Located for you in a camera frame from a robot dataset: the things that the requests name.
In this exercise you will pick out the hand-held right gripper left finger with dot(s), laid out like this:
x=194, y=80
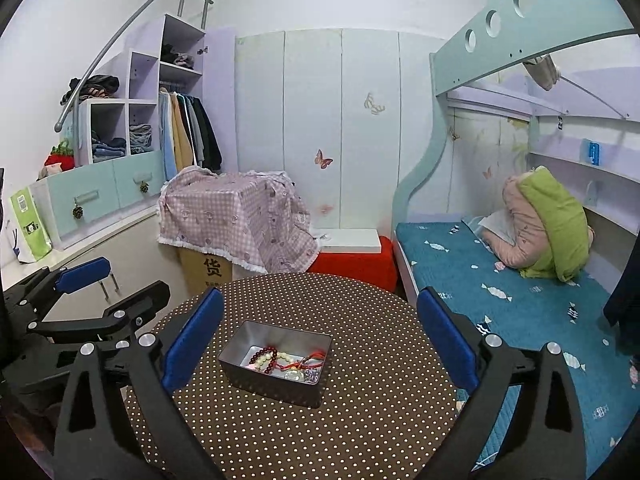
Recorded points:
x=195, y=340

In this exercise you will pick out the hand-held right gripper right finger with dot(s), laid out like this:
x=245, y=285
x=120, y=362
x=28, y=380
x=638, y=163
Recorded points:
x=445, y=340

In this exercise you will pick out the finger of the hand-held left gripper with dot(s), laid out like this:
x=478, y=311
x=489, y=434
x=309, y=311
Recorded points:
x=140, y=305
x=82, y=272

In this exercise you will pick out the grey metal tin box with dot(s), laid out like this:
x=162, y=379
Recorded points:
x=275, y=390

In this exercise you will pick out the beige low cabinet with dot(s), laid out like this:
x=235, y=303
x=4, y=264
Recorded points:
x=130, y=255

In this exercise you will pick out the cardboard box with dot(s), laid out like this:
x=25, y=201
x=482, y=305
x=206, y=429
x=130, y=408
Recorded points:
x=207, y=270

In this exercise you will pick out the green paper bag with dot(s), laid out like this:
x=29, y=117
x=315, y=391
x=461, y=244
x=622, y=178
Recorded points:
x=30, y=222

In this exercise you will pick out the teal drawer cabinet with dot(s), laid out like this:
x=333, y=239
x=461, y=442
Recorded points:
x=100, y=195

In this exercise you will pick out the blue patterned bed sheet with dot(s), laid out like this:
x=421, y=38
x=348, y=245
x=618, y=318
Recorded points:
x=530, y=310

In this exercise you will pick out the red stool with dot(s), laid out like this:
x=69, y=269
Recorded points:
x=350, y=267

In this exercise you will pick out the red strawberry toy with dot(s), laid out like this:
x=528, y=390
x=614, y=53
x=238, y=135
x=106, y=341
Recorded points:
x=60, y=155

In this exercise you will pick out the white pillow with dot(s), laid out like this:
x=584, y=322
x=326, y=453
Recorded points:
x=497, y=227

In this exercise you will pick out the pink checked cloth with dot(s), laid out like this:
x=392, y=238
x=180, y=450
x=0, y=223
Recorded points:
x=235, y=215

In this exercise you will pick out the pink and green quilt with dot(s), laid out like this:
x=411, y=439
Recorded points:
x=545, y=225

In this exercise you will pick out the row of hanging clothes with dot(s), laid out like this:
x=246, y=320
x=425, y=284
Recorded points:
x=190, y=130

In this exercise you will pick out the dark hanging garment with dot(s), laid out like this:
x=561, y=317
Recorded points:
x=622, y=305

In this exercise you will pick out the pile of dark clothes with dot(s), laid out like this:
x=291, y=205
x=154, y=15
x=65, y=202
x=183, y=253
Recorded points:
x=92, y=87

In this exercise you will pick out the lilac shelf unit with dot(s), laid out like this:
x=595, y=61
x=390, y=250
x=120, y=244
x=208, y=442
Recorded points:
x=145, y=75

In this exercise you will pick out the small blue box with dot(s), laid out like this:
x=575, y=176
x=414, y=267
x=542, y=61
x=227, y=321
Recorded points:
x=594, y=153

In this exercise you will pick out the grey metal handrail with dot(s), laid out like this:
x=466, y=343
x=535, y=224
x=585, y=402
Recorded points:
x=125, y=25

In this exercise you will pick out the pink butterfly wall sticker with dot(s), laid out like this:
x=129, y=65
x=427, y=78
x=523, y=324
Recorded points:
x=323, y=159

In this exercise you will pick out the pale butterfly wall sticker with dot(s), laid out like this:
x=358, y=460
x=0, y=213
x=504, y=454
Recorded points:
x=374, y=104

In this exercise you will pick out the teal bunk bed frame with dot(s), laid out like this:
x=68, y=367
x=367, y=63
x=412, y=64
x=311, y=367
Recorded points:
x=500, y=55

